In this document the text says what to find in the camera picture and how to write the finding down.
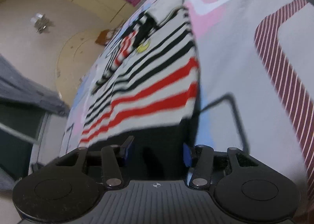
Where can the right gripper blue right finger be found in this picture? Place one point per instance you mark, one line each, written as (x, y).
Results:
(188, 155)

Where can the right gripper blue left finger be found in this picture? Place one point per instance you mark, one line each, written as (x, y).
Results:
(126, 149)

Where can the red black striped white sweater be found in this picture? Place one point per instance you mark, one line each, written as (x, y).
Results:
(148, 90)

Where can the wooden chair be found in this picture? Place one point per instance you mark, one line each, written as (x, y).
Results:
(106, 36)

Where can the grey window curtain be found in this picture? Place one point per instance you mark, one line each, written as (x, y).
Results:
(17, 88)

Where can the white patterned bed sheet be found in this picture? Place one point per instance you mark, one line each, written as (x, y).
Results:
(255, 83)

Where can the ceiling fan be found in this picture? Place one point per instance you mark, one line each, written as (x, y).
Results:
(41, 23)

